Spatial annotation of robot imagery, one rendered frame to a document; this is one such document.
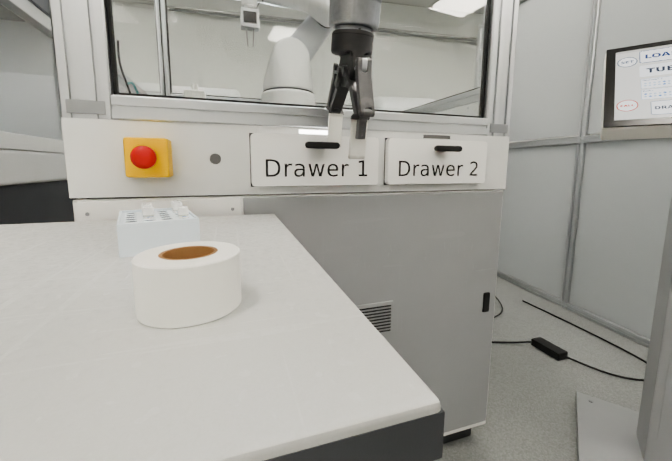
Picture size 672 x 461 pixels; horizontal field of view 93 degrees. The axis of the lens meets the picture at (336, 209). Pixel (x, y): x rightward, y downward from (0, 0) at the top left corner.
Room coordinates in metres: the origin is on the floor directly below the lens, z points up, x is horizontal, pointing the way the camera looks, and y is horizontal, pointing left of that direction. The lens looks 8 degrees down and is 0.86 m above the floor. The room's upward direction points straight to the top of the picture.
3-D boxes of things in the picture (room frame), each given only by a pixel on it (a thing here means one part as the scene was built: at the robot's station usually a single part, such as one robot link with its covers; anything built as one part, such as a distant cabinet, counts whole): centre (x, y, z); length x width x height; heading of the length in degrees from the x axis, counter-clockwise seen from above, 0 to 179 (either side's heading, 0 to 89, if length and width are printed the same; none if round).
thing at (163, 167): (0.60, 0.35, 0.88); 0.07 x 0.05 x 0.07; 108
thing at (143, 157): (0.57, 0.34, 0.88); 0.04 x 0.03 x 0.04; 108
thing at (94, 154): (1.19, 0.15, 0.87); 1.02 x 0.95 x 0.14; 108
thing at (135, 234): (0.41, 0.24, 0.78); 0.12 x 0.08 x 0.04; 33
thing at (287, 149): (0.72, 0.04, 0.87); 0.29 x 0.02 x 0.11; 108
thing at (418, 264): (1.19, 0.15, 0.40); 1.03 x 0.95 x 0.80; 108
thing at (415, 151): (0.82, -0.26, 0.87); 0.29 x 0.02 x 0.11; 108
